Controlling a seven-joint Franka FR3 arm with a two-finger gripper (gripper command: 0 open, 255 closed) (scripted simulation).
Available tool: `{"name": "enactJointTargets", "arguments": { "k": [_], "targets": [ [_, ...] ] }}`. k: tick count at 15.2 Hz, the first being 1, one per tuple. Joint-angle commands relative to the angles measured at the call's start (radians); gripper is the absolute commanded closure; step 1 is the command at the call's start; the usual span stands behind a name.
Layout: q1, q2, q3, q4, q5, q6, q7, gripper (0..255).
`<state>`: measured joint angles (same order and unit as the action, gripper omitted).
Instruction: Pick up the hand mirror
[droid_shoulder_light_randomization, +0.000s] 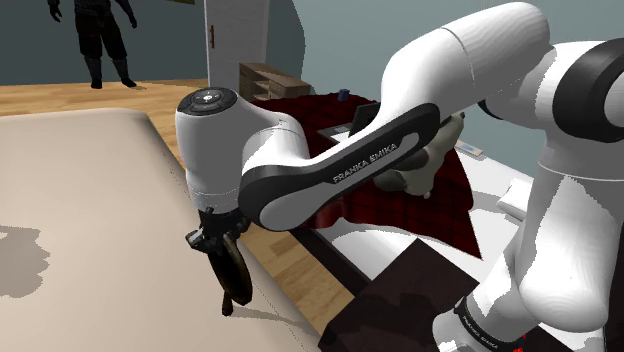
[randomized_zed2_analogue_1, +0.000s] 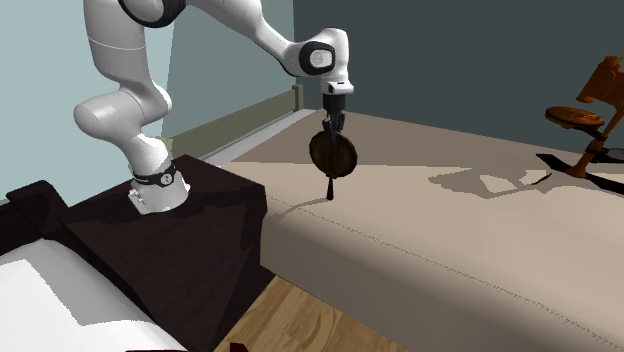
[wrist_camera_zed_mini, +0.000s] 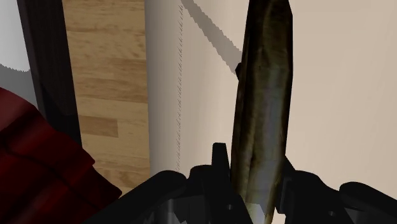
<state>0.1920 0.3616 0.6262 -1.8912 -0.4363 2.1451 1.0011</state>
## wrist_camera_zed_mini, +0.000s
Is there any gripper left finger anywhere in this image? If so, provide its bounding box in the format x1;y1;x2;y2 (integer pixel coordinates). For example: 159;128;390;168
84;143;249;224

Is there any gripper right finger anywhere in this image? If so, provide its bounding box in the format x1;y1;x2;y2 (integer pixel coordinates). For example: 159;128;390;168
275;156;397;224

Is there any dark olive brown long object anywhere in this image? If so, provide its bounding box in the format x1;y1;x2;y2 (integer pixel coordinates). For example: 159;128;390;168
230;0;294;224

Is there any dark red sofa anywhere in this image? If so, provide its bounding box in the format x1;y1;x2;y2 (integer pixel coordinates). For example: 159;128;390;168
0;87;122;224

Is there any dark brown wooden furniture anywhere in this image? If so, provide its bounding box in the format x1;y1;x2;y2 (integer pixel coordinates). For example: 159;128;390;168
17;0;83;146

